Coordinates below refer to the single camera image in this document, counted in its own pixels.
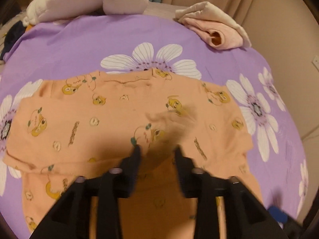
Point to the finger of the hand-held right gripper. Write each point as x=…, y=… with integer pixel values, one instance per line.
x=278, y=215

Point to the white wall socket strip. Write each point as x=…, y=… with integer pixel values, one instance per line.
x=316, y=62

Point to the dark blue cloth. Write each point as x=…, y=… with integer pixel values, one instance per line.
x=12, y=38

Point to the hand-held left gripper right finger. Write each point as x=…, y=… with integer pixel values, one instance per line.
x=182, y=163

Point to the purple floral bed sheet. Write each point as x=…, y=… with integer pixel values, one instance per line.
x=82, y=47

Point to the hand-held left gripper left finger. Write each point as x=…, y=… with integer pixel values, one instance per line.
x=132, y=163

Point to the pink folded garment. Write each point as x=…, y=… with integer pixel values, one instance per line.
x=224, y=36

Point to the beige folded cloth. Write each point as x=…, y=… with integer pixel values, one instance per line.
x=206, y=8

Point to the orange printed small garment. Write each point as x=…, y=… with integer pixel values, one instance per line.
x=112, y=119

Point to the beige mattress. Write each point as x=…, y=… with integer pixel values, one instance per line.
x=162, y=9

